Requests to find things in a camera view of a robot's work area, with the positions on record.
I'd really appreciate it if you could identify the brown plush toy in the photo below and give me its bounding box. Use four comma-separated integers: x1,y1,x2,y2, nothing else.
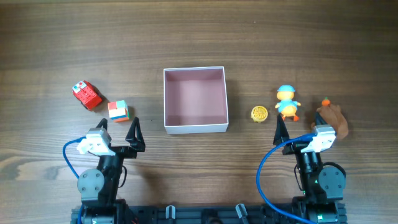
311,97,349,141

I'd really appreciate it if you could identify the left blue cable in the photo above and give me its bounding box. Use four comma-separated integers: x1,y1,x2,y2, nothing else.
62,136,86,224

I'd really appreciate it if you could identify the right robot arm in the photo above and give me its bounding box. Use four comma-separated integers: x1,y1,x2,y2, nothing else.
282,113,348,223

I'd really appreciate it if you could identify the duck toy blue hat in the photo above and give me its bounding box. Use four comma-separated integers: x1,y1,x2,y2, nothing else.
275,85,301,121

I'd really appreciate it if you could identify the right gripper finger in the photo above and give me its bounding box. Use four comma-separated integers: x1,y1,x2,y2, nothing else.
273,114,290,146
315,112,325,126

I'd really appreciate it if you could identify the white box pink interior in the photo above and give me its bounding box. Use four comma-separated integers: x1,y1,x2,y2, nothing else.
164,66,229,135

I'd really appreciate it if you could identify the multicoloured puzzle cube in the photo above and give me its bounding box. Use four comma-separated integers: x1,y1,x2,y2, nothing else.
108,100,129,122

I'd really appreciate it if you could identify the red toy fire truck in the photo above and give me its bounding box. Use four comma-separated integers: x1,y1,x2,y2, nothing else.
72,80,102,111

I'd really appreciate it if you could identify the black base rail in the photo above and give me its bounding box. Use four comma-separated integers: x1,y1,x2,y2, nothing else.
70,203,346,224

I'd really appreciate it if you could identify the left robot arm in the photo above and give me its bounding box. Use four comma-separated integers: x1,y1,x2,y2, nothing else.
71,117,146,223

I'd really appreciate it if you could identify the yellow round wheel toy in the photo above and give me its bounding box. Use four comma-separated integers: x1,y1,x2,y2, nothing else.
251,105,268,123

